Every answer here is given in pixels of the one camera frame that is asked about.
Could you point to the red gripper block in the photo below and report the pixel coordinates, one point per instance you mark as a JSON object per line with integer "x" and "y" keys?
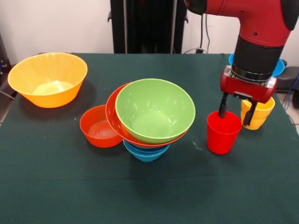
{"x": 247, "y": 87}

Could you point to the large green bowl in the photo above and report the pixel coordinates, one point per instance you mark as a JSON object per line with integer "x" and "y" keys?
{"x": 154, "y": 107}

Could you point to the clear blue ribbed bowl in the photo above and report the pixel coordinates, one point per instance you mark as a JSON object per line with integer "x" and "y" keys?
{"x": 140, "y": 149}

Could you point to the wide shallow red-orange bowl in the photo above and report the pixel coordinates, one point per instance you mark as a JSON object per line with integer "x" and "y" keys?
{"x": 112, "y": 119}

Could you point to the small red-orange bowl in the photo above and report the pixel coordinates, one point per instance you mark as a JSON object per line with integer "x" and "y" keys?
{"x": 98, "y": 137}

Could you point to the yellow cup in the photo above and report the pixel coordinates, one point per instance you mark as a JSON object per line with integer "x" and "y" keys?
{"x": 264, "y": 112}

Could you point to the red cup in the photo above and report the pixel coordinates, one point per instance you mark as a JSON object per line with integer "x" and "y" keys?
{"x": 222, "y": 140}

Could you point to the large blue bowl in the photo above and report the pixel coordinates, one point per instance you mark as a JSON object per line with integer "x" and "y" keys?
{"x": 279, "y": 68}

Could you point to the small light blue bowl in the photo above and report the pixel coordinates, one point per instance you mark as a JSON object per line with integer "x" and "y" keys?
{"x": 146, "y": 157}

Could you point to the dark green tablecloth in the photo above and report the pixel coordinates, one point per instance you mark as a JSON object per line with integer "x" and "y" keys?
{"x": 140, "y": 186}

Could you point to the large orange bowl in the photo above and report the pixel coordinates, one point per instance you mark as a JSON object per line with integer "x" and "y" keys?
{"x": 46, "y": 98}

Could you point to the black equipment box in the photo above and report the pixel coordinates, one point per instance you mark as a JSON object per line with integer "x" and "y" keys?
{"x": 3, "y": 58}

